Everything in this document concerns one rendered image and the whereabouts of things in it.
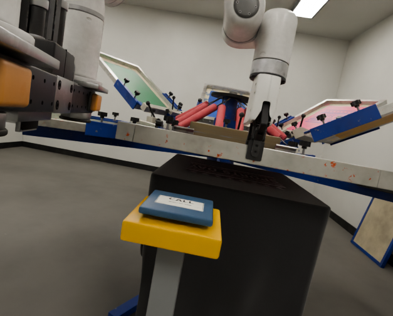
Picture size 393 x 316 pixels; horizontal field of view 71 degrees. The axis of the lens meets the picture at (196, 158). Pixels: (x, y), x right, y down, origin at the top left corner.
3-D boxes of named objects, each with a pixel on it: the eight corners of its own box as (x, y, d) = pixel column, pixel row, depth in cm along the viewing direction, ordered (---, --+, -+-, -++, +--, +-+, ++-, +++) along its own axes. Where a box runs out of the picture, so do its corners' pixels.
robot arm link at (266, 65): (249, 68, 63) (246, 80, 63) (255, 55, 54) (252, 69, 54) (281, 74, 63) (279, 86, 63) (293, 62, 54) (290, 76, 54)
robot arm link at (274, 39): (227, -6, 54) (224, 16, 63) (217, 48, 54) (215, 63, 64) (304, 7, 53) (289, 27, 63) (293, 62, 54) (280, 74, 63)
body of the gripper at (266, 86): (247, 76, 63) (237, 125, 63) (254, 63, 53) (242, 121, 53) (280, 82, 63) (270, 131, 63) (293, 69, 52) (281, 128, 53)
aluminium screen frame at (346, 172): (395, 191, 56) (400, 172, 55) (115, 138, 58) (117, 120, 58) (287, 164, 134) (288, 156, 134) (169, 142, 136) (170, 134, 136)
